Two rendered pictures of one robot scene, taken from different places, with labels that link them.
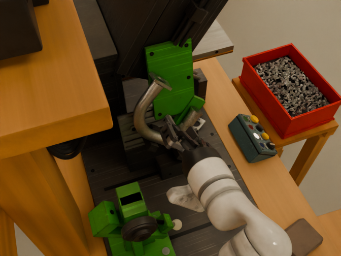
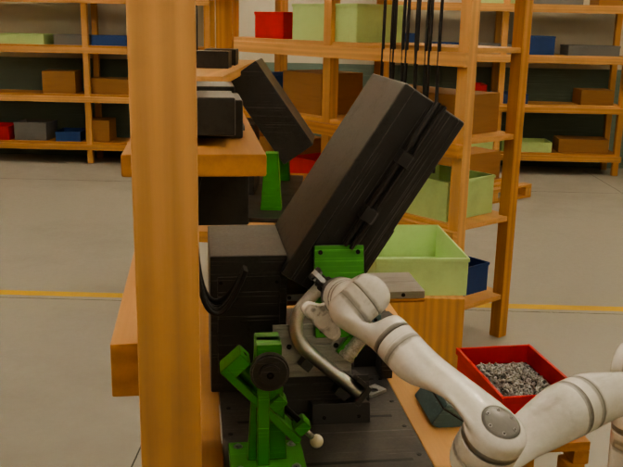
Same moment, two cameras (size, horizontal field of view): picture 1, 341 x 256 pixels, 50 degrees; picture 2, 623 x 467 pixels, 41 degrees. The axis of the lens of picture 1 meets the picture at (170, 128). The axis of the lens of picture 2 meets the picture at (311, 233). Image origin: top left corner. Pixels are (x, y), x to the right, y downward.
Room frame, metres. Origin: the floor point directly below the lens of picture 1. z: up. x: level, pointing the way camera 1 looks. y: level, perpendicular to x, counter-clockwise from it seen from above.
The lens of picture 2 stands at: (-1.15, -0.32, 1.77)
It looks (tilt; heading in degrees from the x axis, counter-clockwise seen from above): 14 degrees down; 12
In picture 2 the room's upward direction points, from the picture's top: 1 degrees clockwise
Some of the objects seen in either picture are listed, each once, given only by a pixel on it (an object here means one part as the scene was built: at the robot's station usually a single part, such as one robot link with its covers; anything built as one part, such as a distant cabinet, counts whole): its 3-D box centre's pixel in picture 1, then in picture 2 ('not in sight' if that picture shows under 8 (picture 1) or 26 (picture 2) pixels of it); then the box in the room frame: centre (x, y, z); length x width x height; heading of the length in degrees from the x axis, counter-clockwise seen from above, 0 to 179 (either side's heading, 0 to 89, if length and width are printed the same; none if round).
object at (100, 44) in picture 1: (82, 71); (246, 304); (0.77, 0.26, 1.07); 0.30 x 0.18 x 0.34; 20
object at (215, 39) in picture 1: (162, 47); (341, 288); (0.82, 0.03, 1.11); 0.39 x 0.16 x 0.03; 110
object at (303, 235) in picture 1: (298, 239); not in sight; (0.32, -0.33, 0.91); 0.10 x 0.08 x 0.03; 124
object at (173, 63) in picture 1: (167, 72); (336, 286); (0.66, 0.01, 1.17); 0.13 x 0.12 x 0.20; 20
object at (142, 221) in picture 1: (140, 230); (269, 372); (0.27, 0.06, 1.12); 0.07 x 0.03 x 0.08; 110
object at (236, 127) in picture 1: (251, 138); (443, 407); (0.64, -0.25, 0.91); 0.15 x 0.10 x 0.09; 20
